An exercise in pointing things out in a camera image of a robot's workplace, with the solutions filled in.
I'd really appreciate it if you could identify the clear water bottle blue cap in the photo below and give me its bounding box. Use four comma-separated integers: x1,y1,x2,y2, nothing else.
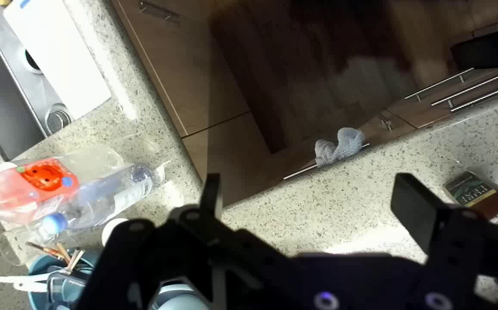
30,162,168,243

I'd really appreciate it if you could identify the white plastic spatula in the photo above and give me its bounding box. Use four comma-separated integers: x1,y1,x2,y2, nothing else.
0,274,51,295

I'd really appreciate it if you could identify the copper chopstick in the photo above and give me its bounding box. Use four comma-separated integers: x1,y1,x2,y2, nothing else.
25,240,70,266
63,247,85,272

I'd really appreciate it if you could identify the dark blue bowl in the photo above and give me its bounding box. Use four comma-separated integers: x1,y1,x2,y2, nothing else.
25,252,103,310

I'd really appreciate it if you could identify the small white bowl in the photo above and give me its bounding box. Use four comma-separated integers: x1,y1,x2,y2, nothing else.
98,217,132,248

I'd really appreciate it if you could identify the wooden lower cabinet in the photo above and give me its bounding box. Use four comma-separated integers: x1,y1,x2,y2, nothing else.
108,0,498,205

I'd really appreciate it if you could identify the light blue stacked bowl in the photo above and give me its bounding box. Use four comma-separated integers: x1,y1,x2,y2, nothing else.
146,281,210,310

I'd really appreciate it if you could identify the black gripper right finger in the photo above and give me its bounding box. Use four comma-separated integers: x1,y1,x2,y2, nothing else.
389,173,498,310

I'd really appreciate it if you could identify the silver drawer handle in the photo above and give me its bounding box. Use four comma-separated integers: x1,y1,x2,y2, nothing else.
430,64,498,109
280,143,370,183
137,0,180,24
403,68,475,104
447,76,498,116

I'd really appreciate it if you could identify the white plastic board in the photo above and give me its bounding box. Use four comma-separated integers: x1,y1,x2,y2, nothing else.
1,0,113,121

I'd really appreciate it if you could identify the red cap spray bottle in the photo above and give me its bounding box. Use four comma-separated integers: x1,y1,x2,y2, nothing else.
0,157,80,229

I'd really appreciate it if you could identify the brown sauce bottle black cap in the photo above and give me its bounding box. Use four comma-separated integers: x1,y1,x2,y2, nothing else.
442,169,498,229

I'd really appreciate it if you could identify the crumpled white plastic piece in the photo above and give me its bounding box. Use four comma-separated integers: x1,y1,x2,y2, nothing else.
313,126,370,169

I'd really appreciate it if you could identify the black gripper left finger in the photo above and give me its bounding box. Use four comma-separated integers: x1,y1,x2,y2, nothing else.
73,173,296,310

